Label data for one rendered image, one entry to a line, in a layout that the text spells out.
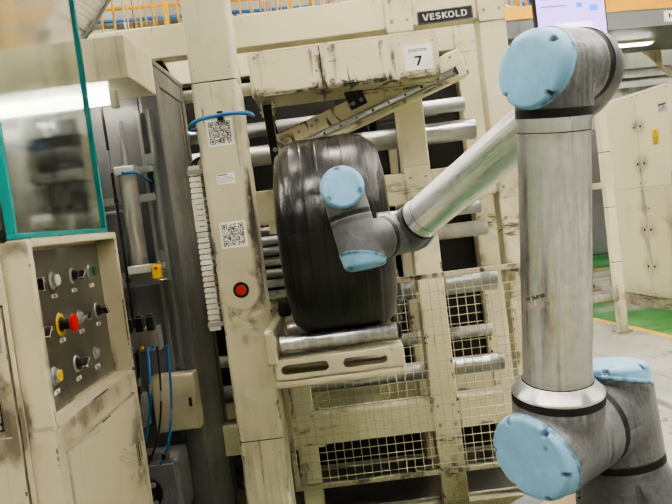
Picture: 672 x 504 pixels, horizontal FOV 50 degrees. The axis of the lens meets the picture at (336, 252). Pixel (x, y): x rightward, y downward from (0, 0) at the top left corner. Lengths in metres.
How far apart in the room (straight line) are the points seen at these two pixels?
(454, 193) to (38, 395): 0.90
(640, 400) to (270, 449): 1.15
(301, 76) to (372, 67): 0.23
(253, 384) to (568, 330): 1.16
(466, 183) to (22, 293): 0.88
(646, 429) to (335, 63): 1.48
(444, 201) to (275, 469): 1.05
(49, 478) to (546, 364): 0.96
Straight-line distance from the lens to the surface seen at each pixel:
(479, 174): 1.40
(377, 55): 2.37
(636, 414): 1.36
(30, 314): 1.51
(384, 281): 1.91
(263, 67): 2.37
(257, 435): 2.17
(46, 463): 1.56
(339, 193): 1.47
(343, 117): 2.47
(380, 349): 1.99
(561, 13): 6.12
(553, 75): 1.09
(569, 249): 1.15
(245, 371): 2.12
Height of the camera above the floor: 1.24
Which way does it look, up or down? 3 degrees down
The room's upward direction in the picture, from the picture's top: 7 degrees counter-clockwise
